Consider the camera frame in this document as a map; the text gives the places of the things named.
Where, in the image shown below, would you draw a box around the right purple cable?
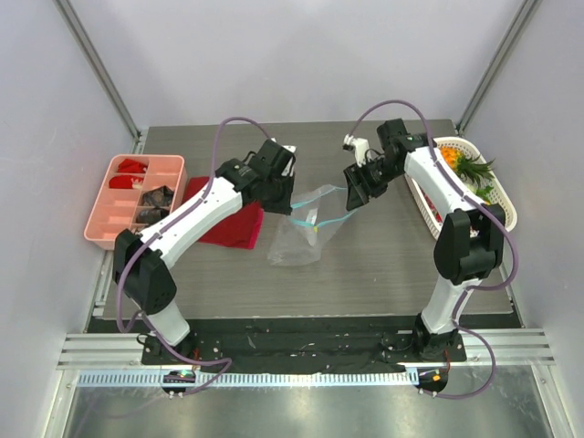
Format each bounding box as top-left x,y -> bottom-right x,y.
349,99 -> 521,401

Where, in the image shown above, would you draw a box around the dark wrapped item in tray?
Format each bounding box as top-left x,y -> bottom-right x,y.
141,185 -> 174,208

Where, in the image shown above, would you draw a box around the red toy grapes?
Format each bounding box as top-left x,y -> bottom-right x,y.
422,192 -> 443,224

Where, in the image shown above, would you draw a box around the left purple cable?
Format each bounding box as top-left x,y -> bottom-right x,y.
111,116 -> 277,396

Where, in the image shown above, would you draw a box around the red item in tray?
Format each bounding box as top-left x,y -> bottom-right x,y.
109,174 -> 143,190
117,158 -> 148,174

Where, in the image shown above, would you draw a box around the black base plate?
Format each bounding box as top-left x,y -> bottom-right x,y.
141,317 -> 467,375

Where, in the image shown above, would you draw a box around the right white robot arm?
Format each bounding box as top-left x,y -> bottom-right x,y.
343,119 -> 506,360

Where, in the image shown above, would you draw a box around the red folded cloth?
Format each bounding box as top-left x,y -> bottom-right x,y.
180,176 -> 264,250

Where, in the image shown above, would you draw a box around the purple cable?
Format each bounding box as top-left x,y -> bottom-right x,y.
349,99 -> 521,401
111,116 -> 277,396

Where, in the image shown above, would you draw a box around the white slotted cable duct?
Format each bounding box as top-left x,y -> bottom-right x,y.
77,368 -> 419,389

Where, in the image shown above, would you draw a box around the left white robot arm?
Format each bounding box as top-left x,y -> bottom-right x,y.
112,139 -> 297,364

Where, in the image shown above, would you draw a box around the toy pineapple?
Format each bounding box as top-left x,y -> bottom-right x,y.
439,146 -> 494,184

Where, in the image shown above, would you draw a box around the clear zip top bag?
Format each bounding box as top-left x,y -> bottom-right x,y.
267,184 -> 355,266

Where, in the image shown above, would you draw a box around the pink compartment tray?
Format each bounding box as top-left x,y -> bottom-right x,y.
84,154 -> 187,250

